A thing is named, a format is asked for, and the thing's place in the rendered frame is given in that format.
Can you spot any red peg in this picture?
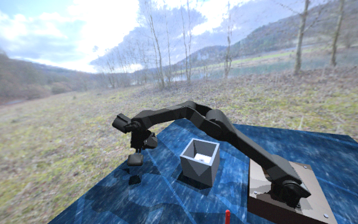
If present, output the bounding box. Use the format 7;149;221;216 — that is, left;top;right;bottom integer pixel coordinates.
225;210;230;224

